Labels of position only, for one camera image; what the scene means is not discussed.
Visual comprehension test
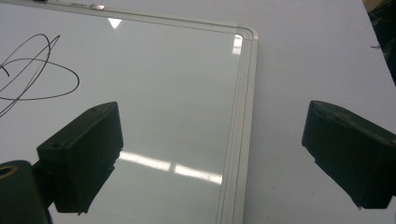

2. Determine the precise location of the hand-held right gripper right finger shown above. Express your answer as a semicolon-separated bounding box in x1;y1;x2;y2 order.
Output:
301;100;396;210

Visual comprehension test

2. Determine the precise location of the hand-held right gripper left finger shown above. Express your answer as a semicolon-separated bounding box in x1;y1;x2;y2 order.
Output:
36;101;124;216

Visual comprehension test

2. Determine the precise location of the white whiteboard with silver frame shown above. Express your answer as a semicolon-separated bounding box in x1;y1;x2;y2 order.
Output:
0;0;260;224

